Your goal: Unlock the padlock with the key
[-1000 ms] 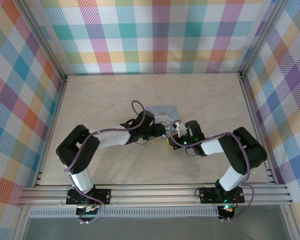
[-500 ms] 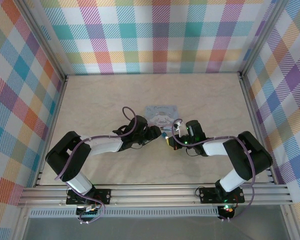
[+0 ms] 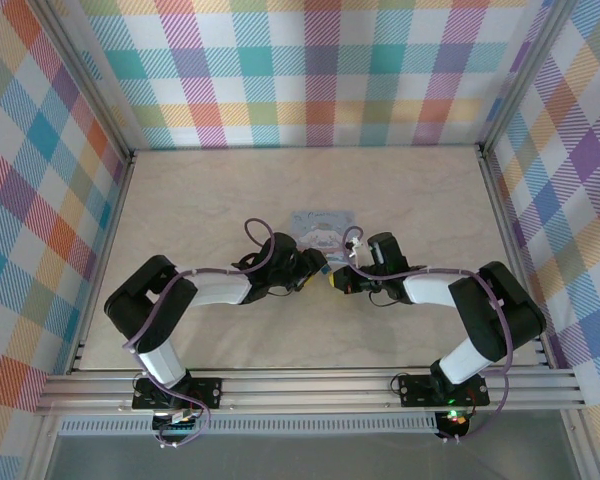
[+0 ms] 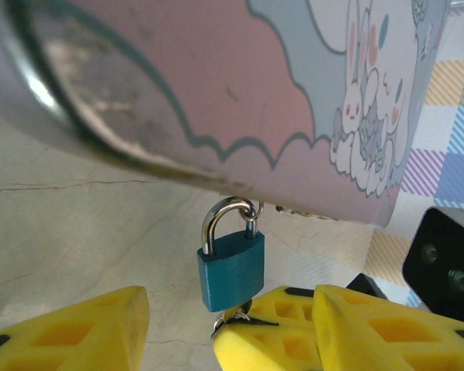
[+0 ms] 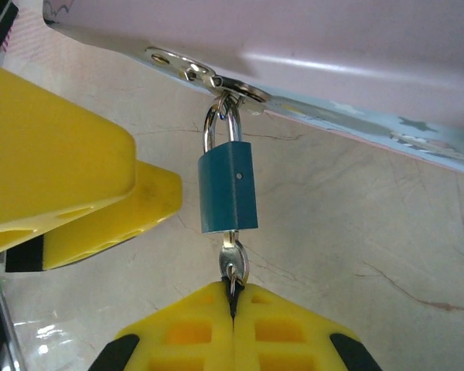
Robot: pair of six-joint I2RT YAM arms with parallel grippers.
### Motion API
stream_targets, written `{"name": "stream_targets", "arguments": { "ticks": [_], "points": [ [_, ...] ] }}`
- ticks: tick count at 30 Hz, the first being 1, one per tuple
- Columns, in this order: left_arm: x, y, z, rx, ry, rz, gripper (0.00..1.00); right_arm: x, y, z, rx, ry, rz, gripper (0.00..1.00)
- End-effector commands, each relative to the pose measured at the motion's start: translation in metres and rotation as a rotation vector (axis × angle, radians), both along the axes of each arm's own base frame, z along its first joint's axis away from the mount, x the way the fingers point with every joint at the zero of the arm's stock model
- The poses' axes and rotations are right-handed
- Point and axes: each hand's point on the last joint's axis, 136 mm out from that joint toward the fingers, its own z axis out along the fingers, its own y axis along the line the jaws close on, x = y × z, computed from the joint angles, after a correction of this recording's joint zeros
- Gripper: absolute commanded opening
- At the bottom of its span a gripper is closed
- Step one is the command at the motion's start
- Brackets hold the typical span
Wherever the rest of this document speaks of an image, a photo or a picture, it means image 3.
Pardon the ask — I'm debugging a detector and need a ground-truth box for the blue cartoon tin box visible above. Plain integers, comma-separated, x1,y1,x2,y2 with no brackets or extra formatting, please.
289,209,357,265

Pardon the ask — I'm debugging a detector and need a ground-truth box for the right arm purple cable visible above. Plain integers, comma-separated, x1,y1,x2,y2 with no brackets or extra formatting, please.
342,225,512,445

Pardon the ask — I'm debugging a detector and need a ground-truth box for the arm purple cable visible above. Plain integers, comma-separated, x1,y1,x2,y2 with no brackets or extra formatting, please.
124,218,276,448
342,225,512,445

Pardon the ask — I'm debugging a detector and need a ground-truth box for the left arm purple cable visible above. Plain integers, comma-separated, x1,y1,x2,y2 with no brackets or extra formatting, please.
124,218,276,448

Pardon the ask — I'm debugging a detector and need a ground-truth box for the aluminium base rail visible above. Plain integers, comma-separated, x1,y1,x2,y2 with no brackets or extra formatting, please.
33,368,587,415

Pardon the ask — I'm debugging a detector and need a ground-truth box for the aluminium side rail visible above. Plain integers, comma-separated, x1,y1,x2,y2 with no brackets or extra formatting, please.
65,149,137,376
476,143,554,370

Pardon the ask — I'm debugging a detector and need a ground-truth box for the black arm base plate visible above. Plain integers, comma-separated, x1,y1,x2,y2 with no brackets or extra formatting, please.
131,377,225,412
397,370,492,409

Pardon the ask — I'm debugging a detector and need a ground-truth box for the grey slotted cable duct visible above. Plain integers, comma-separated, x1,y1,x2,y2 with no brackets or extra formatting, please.
58,412,440,437

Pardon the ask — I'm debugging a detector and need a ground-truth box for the aluminium frame post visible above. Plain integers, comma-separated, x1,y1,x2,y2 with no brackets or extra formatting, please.
29,0,136,164
477,0,574,154

